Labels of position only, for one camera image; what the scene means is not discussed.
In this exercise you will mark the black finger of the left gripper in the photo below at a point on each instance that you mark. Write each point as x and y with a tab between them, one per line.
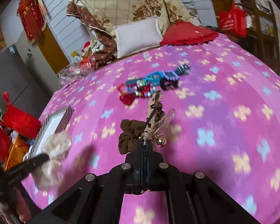
12	177

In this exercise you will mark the red fabric flower accessory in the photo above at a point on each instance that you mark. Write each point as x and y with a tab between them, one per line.
127	98

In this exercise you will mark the white small pillow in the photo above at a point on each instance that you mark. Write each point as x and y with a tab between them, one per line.
137	36

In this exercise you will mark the red heart cushion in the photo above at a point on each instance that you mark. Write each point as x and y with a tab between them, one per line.
185	33

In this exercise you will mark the cream lace scrunchie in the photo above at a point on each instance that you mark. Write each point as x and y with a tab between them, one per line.
57	147

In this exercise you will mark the white box with striped rim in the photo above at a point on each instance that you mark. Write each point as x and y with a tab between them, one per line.
54	123

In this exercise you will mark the floral beige quilt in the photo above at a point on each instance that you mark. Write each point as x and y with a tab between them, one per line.
101	16

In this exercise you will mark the red chinese knot decoration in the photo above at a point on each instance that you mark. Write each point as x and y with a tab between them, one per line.
31	14

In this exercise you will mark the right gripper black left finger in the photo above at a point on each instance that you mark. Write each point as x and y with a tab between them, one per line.
96	198

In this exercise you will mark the red shopping bag right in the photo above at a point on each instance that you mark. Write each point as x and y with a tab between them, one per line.
233	22

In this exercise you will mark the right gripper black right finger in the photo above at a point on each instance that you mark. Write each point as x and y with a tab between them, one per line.
191	198

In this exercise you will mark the brown scrunchie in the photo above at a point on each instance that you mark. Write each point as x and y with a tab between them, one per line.
132	130

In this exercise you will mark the clear plastic snack bag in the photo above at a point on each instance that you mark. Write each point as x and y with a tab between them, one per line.
78	68

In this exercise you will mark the pink floral bed blanket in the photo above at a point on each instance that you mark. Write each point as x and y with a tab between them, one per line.
226	123

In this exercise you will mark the wooden shelf right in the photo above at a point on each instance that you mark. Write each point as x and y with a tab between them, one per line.
263	32

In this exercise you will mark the red gift bag left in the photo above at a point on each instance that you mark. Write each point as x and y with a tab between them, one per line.
18	120

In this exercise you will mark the santa plush toy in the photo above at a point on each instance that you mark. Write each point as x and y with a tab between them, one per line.
86	51

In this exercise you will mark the leopard print bow hair clip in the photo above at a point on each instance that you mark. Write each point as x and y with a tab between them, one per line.
154	112

